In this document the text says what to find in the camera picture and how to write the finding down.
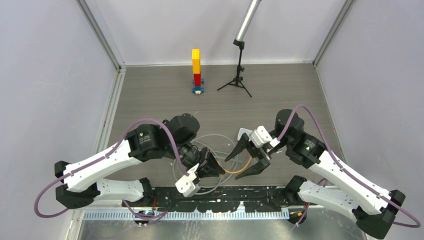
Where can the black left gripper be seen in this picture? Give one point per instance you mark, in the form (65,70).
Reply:
(212,168)

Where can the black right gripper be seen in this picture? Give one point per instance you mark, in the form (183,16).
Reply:
(260,153)

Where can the white network switch box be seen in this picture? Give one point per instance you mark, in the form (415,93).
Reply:
(243,131)

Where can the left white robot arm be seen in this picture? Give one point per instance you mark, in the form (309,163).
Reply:
(86,182)

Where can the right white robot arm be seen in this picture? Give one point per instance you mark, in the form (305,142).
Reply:
(370,206)

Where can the colourful toy block tower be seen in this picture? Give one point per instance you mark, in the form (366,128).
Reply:
(197,79)

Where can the black tripod with silver pole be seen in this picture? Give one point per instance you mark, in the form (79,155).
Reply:
(238,41)

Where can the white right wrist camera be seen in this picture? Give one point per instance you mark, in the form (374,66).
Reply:
(261,139)

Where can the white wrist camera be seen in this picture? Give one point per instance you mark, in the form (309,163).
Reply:
(186,184)
(261,139)

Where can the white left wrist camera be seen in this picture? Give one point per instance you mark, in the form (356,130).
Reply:
(186,184)

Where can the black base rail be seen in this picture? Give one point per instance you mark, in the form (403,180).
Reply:
(224,199)

